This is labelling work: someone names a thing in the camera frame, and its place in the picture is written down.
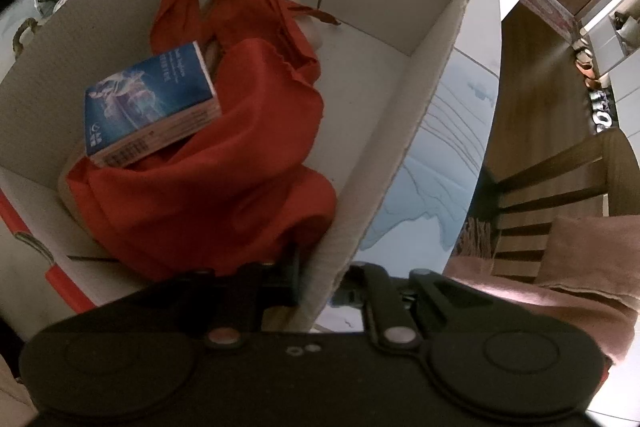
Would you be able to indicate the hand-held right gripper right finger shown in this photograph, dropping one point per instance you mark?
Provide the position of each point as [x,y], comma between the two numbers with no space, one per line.
[380,302]

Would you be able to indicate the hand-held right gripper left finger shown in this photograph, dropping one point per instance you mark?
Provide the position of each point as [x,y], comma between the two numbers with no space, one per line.
[235,302]

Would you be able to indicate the red cloth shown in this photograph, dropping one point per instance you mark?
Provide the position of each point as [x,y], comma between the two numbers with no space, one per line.
[225,187]

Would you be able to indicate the blue carton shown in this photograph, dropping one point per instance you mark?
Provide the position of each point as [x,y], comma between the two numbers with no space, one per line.
[145,97]

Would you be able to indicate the white red cardboard box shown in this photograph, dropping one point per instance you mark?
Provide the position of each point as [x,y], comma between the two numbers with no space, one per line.
[380,57]

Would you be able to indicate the pink towel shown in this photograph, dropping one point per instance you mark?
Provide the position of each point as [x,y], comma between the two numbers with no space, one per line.
[590,257]

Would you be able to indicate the wooden chair with towel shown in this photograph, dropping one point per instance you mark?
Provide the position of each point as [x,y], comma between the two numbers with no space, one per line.
[550,167]

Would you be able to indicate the row of shoes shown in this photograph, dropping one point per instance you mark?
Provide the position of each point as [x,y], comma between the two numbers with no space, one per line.
[597,107]

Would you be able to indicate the white lower cabinet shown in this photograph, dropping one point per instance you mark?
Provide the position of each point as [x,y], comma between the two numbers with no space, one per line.
[625,72]

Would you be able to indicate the red patterned door rug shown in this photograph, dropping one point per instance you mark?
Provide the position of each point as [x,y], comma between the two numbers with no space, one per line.
[550,12]

